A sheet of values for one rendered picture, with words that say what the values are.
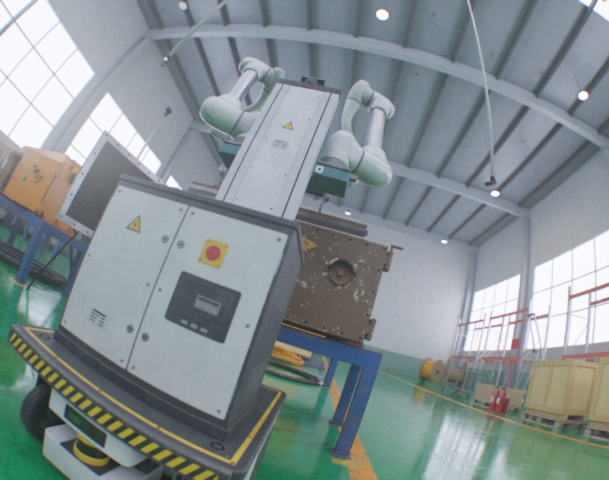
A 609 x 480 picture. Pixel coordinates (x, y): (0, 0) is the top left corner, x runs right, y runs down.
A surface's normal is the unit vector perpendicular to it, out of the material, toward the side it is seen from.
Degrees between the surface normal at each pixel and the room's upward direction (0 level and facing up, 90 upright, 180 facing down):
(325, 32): 90
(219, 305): 90
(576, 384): 90
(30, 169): 90
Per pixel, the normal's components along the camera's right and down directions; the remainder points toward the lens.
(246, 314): -0.03, -0.33
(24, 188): 0.19, -0.26
